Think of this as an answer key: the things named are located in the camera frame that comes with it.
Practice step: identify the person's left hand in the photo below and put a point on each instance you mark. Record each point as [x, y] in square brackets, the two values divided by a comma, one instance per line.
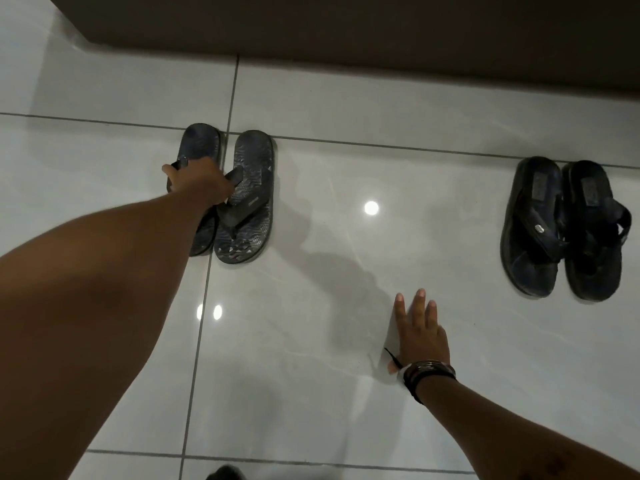
[200, 182]

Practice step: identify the person's right hand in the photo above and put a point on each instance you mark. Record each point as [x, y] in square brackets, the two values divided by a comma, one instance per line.
[422, 344]

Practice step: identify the dark grey patterned flip-flop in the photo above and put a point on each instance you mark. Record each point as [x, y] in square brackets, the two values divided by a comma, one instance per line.
[255, 157]
[201, 140]

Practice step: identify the shiny dark bangle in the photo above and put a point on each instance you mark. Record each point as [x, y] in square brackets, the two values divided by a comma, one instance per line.
[430, 366]

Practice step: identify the person's right middle finger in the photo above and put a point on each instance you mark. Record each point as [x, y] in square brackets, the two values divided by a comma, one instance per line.
[419, 309]

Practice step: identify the person's right thumb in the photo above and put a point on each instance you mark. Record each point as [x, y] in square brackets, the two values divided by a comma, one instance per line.
[393, 367]

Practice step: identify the person's right forearm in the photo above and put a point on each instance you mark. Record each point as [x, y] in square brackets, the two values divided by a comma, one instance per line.
[510, 434]

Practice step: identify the person's left fingers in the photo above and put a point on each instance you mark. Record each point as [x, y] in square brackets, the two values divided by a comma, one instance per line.
[170, 172]

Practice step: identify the brown wooden cabinet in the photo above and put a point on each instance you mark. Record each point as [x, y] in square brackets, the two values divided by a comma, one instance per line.
[350, 24]

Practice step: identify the person's left forearm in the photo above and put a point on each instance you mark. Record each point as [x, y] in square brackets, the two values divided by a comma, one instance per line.
[90, 314]

